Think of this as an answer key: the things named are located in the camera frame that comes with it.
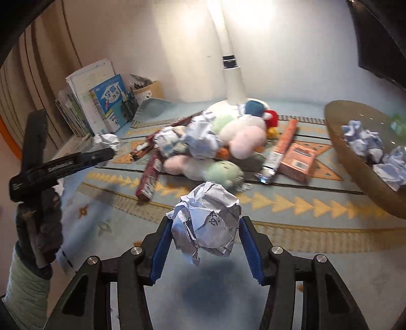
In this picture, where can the blue plush toy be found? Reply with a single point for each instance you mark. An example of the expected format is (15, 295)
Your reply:
(255, 108)

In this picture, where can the white desk lamp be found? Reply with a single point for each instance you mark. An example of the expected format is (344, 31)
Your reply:
(234, 85)

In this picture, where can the row of upright books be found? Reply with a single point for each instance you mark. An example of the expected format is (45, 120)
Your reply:
(71, 114)

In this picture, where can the pink and white plush toy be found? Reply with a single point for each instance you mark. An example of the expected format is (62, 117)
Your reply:
(184, 166)

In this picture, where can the patterned blue table mat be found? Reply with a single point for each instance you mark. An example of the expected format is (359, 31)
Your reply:
(317, 206)

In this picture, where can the person's left forearm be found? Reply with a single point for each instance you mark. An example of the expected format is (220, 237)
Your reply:
(25, 285)

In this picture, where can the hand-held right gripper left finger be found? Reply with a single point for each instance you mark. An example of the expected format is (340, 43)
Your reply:
(158, 250)

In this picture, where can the red plush toy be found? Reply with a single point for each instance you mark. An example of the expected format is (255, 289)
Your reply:
(272, 118)

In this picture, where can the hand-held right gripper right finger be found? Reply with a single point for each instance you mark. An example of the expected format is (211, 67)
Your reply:
(252, 253)

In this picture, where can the blue cover book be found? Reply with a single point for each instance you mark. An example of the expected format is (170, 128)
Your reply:
(109, 98)

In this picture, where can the white paper booklets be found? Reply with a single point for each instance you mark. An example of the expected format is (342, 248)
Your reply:
(85, 79)

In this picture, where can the green plush toy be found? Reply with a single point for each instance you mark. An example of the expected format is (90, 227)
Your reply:
(223, 171)

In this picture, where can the black mesh pen holder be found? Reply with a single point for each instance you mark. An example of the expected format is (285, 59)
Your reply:
(129, 109)

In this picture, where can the small orange box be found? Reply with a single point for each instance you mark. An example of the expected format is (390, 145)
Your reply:
(298, 161)

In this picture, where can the paper ball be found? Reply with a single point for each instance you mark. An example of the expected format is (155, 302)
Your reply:
(393, 168)
(206, 219)
(363, 139)
(107, 141)
(204, 118)
(201, 139)
(166, 138)

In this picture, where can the beige curtain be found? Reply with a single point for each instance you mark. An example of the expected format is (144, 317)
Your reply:
(41, 63)

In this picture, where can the dark red snack bar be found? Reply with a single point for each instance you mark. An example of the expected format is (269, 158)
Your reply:
(141, 151)
(149, 177)

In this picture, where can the person's left hand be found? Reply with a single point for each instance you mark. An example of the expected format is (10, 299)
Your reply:
(49, 222)

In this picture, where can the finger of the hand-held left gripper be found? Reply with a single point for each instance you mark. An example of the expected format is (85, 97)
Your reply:
(95, 156)

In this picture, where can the dark monitor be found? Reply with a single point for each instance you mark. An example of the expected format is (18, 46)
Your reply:
(380, 47)

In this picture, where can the long orange tube box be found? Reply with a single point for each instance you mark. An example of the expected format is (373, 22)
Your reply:
(280, 147)

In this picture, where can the gold ribbed bowl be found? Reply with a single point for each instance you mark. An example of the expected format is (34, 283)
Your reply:
(349, 177)

